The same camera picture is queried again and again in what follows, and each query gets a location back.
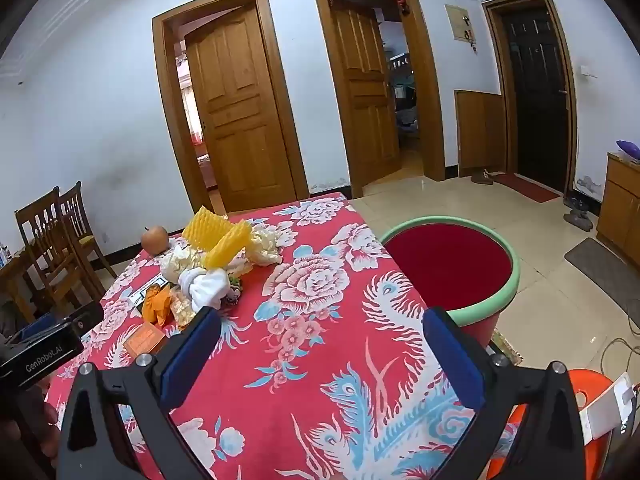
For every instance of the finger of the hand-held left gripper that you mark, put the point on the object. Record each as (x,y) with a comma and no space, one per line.
(90,316)

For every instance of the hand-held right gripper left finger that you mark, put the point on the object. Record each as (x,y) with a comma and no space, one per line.
(192,355)

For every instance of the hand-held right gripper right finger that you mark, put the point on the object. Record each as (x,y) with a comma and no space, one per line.
(455,360)

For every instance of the orange-edged snack packet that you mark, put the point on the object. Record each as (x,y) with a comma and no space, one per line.
(182,310)

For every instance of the orange wrapper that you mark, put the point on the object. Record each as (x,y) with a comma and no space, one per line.
(156,305)

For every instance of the red bucket green rim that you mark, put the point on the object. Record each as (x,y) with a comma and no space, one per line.
(450,260)

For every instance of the person's left hand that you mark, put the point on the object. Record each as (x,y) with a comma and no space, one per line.
(50,415)

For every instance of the orange flat packet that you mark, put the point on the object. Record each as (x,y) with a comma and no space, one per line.
(144,339)

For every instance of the printed white packet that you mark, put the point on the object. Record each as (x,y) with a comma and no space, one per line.
(145,291)

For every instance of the white plastic bag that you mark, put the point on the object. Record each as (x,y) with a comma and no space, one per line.
(205,287)

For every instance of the green cartoon toy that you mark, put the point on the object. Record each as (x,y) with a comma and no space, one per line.
(234,290)

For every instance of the wooden chair yellow cushion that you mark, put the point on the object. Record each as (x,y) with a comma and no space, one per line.
(82,230)

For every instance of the white crumpled paper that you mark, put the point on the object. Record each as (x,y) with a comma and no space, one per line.
(177,262)

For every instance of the apple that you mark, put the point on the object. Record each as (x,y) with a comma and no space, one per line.
(154,239)

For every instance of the red floral tablecloth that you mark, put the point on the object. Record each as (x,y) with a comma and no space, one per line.
(325,360)

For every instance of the cream crumpled plastic wrap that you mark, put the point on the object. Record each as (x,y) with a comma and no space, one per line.
(265,245)

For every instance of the orange plastic stool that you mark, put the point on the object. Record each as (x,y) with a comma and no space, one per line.
(592,385)

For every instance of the white box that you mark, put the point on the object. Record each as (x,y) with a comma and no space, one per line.
(607,407)

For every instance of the grey floor mat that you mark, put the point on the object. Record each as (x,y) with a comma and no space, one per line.
(605,267)

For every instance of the brown shoes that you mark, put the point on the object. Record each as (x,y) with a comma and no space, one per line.
(481,177)

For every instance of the red doormat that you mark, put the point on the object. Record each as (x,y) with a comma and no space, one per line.
(527,187)

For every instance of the grey slippers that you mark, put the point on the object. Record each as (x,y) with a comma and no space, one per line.
(579,215)

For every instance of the wooden cabinet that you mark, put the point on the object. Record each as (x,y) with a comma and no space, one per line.
(620,205)

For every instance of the wooden panel door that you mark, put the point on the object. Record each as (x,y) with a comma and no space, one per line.
(240,110)
(367,90)

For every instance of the purple object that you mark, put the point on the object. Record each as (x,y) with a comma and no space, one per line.
(629,149)

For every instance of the black entrance door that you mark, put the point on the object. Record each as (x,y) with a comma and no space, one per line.
(537,95)

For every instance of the wooden wall panel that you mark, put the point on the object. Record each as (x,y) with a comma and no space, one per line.
(480,132)

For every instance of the white wall switch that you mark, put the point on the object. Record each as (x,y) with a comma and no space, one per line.
(586,72)

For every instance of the beige wall fuse box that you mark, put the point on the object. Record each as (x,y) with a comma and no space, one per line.
(460,22)

